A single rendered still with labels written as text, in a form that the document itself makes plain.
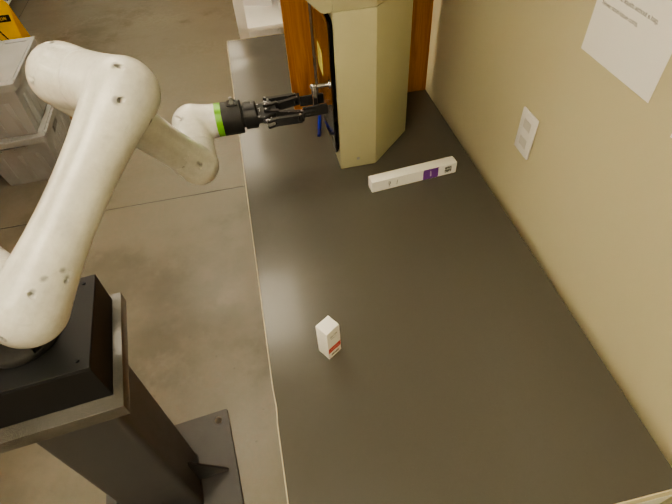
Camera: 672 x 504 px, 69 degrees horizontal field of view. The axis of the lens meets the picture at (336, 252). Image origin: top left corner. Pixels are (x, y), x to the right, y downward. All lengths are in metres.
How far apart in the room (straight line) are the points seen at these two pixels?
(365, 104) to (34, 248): 0.91
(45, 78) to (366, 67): 0.75
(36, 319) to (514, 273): 1.02
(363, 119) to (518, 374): 0.80
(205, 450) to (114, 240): 1.37
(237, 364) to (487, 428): 1.40
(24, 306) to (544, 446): 0.95
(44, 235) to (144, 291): 1.74
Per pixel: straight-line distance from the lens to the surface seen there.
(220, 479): 2.03
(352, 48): 1.34
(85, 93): 0.94
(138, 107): 0.92
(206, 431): 2.11
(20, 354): 1.16
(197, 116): 1.40
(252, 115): 1.40
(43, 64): 1.05
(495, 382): 1.10
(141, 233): 2.92
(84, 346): 1.13
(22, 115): 3.35
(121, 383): 1.19
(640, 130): 1.03
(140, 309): 2.56
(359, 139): 1.48
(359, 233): 1.32
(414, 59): 1.85
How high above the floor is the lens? 1.89
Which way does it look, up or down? 48 degrees down
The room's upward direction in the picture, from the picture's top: 4 degrees counter-clockwise
